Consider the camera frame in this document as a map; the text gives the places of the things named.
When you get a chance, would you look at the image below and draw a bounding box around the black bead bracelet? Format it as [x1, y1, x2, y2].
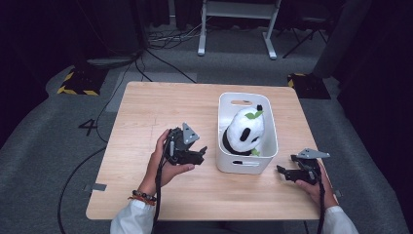
[131, 189, 158, 203]

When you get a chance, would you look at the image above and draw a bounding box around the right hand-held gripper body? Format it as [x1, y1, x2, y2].
[295, 147, 331, 186]

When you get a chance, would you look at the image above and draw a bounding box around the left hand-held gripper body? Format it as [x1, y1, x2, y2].
[163, 122, 201, 166]

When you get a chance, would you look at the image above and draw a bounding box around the black yellow striped base plate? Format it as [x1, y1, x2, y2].
[286, 72, 332, 100]
[56, 65, 109, 98]

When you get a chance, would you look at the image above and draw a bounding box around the bundle of floor cables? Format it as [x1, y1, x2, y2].
[147, 23, 203, 51]

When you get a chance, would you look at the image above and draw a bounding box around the hand-held gripper cable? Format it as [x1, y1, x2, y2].
[316, 174, 326, 234]
[152, 137, 173, 227]

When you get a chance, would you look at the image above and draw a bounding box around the black tripod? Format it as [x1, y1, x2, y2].
[282, 16, 329, 59]

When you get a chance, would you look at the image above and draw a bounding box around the grey curtain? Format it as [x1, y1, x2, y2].
[313, 0, 372, 79]

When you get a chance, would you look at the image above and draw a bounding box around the person's right hand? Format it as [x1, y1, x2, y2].
[295, 162, 339, 210]

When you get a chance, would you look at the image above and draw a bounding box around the white metal stand frame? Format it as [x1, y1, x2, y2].
[197, 0, 283, 60]

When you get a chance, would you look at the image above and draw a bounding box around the right hand-held gripper cable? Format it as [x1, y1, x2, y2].
[316, 174, 326, 234]

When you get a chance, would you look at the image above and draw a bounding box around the orange string bracelet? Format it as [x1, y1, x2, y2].
[128, 194, 157, 207]

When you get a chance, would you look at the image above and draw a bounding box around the thin black floor cable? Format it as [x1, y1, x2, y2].
[134, 48, 198, 84]
[94, 59, 134, 144]

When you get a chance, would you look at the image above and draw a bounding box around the left hand-held gripper cable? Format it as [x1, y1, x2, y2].
[152, 137, 173, 227]

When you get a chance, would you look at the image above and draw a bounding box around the thick black floor cable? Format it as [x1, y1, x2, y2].
[56, 145, 108, 234]

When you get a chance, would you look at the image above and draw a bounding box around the white plastic basket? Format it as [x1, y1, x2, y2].
[215, 92, 280, 176]

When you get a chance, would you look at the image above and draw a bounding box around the panda plush toy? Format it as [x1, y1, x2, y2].
[221, 103, 266, 157]

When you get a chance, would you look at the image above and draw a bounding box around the person's left hand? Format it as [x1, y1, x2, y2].
[138, 129, 196, 196]

